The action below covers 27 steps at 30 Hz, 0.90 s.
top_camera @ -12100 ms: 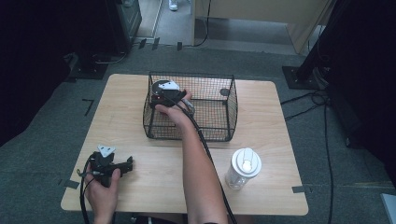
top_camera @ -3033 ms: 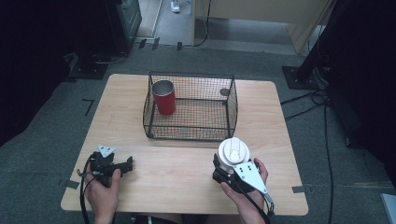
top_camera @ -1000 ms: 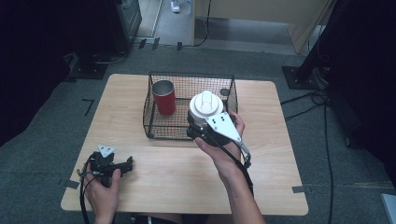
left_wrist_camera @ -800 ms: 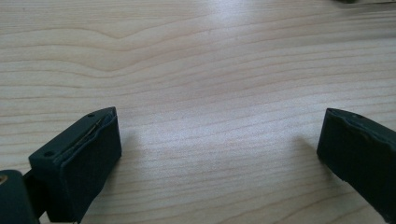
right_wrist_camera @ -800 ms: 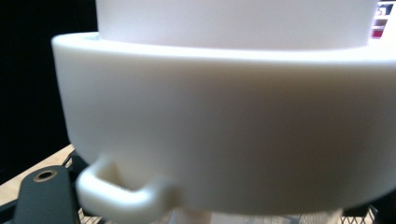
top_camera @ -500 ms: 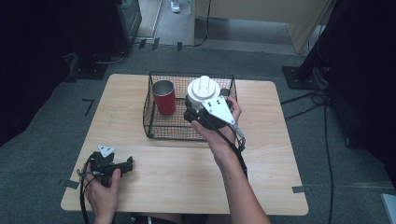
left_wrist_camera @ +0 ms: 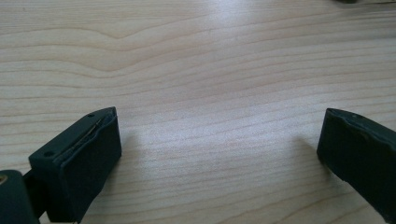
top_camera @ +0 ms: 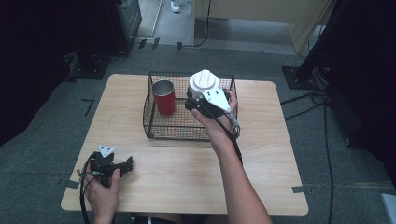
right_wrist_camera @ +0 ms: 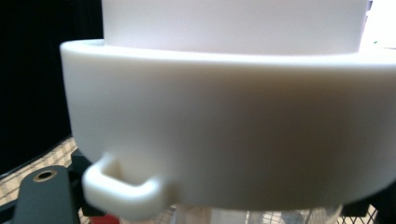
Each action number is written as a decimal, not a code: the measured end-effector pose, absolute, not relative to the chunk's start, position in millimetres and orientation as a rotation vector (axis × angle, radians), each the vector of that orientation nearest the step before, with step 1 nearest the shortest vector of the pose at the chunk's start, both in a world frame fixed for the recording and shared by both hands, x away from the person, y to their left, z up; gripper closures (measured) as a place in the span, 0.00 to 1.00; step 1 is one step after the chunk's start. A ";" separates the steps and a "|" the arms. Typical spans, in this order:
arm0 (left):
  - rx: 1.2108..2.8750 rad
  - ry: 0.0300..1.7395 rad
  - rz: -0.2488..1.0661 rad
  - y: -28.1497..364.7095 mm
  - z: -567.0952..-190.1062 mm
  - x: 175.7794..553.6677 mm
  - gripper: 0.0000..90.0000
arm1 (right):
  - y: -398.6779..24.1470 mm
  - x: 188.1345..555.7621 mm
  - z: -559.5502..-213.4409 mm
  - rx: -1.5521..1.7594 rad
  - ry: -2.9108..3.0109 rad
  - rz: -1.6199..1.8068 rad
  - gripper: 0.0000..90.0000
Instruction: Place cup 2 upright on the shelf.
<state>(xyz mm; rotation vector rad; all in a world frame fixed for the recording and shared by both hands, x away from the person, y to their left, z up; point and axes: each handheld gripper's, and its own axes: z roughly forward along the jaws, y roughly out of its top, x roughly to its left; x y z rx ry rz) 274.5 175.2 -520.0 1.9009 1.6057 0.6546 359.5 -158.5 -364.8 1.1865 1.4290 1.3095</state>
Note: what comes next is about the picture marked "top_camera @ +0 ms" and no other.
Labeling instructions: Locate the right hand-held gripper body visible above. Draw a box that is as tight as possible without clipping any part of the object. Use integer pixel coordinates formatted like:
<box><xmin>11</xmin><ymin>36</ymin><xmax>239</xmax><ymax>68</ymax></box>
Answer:
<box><xmin>184</xmin><ymin>87</ymin><xmax>233</xmax><ymax>119</ymax></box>

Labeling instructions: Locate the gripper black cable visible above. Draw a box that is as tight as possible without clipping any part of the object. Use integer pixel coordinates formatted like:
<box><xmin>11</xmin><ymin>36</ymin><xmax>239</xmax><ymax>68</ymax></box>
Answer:
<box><xmin>77</xmin><ymin>157</ymin><xmax>95</xmax><ymax>224</ymax></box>
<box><xmin>199</xmin><ymin>104</ymin><xmax>244</xmax><ymax>165</ymax></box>

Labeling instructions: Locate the thin black hanging cable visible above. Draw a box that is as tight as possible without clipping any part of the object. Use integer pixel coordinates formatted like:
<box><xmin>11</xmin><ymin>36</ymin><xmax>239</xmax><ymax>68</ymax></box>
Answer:
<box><xmin>193</xmin><ymin>0</ymin><xmax>213</xmax><ymax>49</ymax></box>

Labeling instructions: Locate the long black floor cable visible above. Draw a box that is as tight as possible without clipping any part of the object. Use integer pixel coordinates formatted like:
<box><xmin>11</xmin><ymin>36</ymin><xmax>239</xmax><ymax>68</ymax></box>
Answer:
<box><xmin>321</xmin><ymin>92</ymin><xmax>335</xmax><ymax>224</ymax></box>

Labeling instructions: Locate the black curtain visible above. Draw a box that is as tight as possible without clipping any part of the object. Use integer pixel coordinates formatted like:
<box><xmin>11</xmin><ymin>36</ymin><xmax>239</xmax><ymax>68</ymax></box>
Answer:
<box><xmin>0</xmin><ymin>0</ymin><xmax>108</xmax><ymax>147</ymax></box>
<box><xmin>311</xmin><ymin>0</ymin><xmax>396</xmax><ymax>176</ymax></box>

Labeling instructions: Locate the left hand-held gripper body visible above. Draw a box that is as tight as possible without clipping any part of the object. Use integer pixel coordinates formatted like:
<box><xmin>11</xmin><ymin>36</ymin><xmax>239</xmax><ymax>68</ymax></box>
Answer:
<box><xmin>89</xmin><ymin>144</ymin><xmax>125</xmax><ymax>189</ymax></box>

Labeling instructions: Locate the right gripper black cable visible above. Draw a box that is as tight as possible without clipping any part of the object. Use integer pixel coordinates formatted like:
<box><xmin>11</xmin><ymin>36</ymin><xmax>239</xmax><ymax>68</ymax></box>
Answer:
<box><xmin>199</xmin><ymin>104</ymin><xmax>244</xmax><ymax>165</ymax></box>

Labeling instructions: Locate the person's right hand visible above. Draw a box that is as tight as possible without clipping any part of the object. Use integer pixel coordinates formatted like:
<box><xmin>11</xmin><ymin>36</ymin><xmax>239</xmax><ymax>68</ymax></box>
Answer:
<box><xmin>191</xmin><ymin>89</ymin><xmax>239</xmax><ymax>151</ymax></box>

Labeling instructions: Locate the black stand pole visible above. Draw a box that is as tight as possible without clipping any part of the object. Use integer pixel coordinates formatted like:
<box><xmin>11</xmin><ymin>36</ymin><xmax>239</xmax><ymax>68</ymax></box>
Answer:
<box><xmin>296</xmin><ymin>0</ymin><xmax>345</xmax><ymax>82</ymax></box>

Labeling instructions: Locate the person's leg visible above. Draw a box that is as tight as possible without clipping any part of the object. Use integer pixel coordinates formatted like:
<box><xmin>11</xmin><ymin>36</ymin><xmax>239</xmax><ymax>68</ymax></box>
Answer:
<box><xmin>132</xmin><ymin>213</ymin><xmax>230</xmax><ymax>224</ymax></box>

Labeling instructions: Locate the light wooden cabinet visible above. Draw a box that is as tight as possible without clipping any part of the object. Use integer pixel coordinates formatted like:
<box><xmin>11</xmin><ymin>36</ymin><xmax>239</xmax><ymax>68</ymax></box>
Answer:
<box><xmin>191</xmin><ymin>0</ymin><xmax>338</xmax><ymax>56</ymax></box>

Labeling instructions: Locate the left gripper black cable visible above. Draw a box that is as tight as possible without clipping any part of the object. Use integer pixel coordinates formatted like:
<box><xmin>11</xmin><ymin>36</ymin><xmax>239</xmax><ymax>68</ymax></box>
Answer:
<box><xmin>77</xmin><ymin>157</ymin><xmax>95</xmax><ymax>224</ymax></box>

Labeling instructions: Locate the dark equipment cabinet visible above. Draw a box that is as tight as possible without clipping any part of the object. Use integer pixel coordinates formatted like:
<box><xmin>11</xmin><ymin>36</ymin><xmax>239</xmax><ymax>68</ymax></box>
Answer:
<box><xmin>104</xmin><ymin>0</ymin><xmax>143</xmax><ymax>54</ymax></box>

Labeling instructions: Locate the black wire basket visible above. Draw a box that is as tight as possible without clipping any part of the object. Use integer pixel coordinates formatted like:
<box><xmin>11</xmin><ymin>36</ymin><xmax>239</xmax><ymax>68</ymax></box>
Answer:
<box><xmin>142</xmin><ymin>71</ymin><xmax>239</xmax><ymax>142</ymax></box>

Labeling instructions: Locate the white flat object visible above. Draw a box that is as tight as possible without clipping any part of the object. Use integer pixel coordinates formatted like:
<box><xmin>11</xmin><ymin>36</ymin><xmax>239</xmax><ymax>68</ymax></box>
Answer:
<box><xmin>379</xmin><ymin>192</ymin><xmax>396</xmax><ymax>224</ymax></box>

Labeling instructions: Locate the black stand base plate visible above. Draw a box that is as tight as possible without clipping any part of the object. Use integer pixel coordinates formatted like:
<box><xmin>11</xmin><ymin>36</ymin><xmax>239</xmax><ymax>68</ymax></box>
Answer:
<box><xmin>281</xmin><ymin>65</ymin><xmax>325</xmax><ymax>91</ymax></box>
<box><xmin>68</xmin><ymin>53</ymin><xmax>109</xmax><ymax>80</ymax></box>

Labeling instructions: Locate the person's left hand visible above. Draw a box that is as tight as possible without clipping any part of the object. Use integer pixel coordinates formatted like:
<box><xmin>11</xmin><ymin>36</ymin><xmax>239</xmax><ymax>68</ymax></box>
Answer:
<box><xmin>82</xmin><ymin>163</ymin><xmax>122</xmax><ymax>219</ymax></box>

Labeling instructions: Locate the red metal cup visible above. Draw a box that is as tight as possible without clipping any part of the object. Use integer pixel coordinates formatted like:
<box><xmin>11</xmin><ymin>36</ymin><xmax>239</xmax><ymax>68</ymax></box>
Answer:
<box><xmin>151</xmin><ymin>79</ymin><xmax>177</xmax><ymax>117</ymax></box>

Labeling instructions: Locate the white cup with lid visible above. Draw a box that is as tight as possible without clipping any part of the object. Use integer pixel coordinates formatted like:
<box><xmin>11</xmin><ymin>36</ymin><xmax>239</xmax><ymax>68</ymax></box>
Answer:
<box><xmin>187</xmin><ymin>68</ymin><xmax>220</xmax><ymax>101</ymax></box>

